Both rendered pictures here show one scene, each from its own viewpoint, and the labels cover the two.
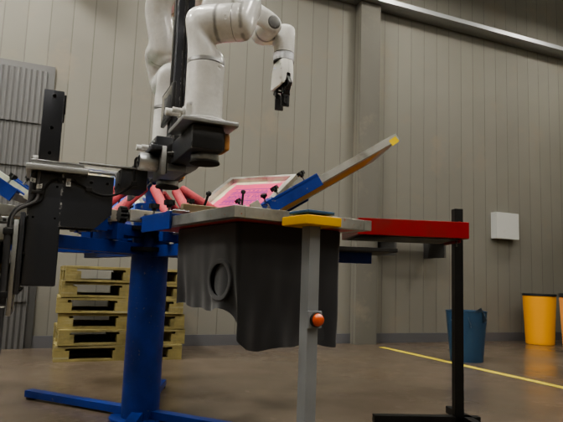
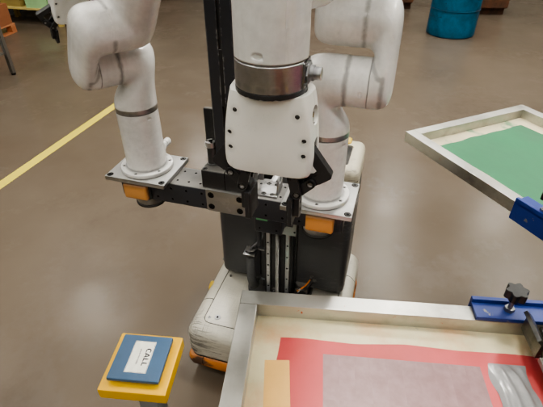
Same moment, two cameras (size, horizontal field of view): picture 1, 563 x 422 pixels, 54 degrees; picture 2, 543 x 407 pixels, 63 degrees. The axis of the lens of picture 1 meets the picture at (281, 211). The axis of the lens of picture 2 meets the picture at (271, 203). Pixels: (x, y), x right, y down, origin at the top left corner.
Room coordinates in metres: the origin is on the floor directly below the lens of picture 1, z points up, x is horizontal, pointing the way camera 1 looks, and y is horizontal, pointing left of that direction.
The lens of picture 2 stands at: (2.19, -0.33, 1.70)
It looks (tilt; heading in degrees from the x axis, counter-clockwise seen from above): 36 degrees down; 130
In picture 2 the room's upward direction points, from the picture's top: straight up
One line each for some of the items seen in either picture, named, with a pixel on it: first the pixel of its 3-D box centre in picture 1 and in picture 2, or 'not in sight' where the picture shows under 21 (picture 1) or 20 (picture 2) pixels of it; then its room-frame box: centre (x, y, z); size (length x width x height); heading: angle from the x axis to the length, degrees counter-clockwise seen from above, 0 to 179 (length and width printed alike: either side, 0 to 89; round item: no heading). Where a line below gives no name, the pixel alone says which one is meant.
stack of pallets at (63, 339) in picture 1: (119, 311); not in sight; (5.36, 1.51, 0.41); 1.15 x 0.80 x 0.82; 113
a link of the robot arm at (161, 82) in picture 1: (169, 89); (334, 95); (1.76, 0.38, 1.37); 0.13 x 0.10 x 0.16; 23
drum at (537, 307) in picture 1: (539, 318); not in sight; (7.77, -3.63, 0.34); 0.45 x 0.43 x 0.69; 23
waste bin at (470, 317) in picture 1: (468, 333); not in sight; (5.79, -1.97, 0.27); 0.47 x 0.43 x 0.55; 35
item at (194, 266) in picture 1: (212, 275); not in sight; (2.05, 0.25, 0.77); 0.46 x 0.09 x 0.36; 34
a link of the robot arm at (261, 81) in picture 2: (282, 59); (278, 69); (1.91, 0.01, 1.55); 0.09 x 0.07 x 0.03; 23
